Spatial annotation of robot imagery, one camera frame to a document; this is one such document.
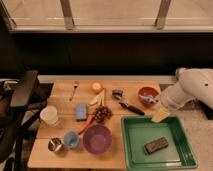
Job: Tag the red orange pepper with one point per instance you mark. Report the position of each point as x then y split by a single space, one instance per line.
86 124

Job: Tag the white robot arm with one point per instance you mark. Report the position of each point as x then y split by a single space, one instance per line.
191 84

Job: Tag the white plastic cup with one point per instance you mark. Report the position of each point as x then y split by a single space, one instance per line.
49 115

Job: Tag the small blue cup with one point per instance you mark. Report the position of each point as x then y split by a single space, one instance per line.
71 139

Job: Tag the small metal cup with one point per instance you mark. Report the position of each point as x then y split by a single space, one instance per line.
55 145

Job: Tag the orange fruit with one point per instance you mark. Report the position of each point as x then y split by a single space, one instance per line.
97 87

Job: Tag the pale banana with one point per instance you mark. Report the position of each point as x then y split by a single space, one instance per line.
98 99

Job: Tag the dark grape bunch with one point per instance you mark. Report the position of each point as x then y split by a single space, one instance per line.
101 114

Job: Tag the silver fork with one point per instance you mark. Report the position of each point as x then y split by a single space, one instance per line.
75 86

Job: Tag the blue sponge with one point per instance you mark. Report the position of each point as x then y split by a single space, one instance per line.
81 112

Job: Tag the red bowl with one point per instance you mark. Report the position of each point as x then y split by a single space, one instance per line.
146 91

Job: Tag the blue item in bowl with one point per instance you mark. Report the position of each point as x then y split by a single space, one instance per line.
148 99

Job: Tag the purple plastic bowl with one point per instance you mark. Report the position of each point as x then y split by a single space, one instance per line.
97 139

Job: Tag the yellow sponge piece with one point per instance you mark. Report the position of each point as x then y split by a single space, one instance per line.
161 114

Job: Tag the green plastic tray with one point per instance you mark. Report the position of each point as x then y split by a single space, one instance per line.
140 130

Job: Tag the dark brown sponge block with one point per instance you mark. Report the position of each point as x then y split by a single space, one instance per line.
156 145

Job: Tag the black office chair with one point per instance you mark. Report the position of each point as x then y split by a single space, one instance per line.
19 109

